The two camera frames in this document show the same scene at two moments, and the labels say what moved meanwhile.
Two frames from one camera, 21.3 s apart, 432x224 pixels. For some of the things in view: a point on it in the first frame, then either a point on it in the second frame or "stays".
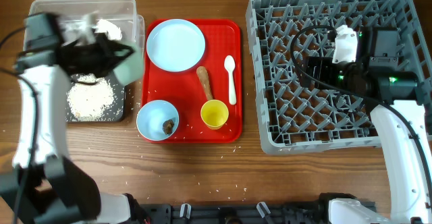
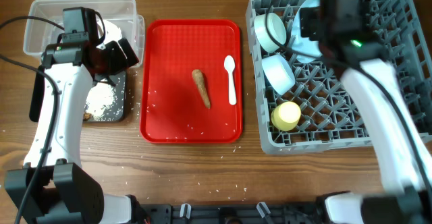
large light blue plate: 175,44 to 306,50
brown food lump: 167,126 to 86,116
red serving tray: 207,97 stays
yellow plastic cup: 214,114 to 285,116
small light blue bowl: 151,117 to 279,73
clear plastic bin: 121,11 stays
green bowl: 131,70 to 262,36
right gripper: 322,65 to 309,23
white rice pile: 90,97 stays
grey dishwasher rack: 295,115 stays
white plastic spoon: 229,63 stays
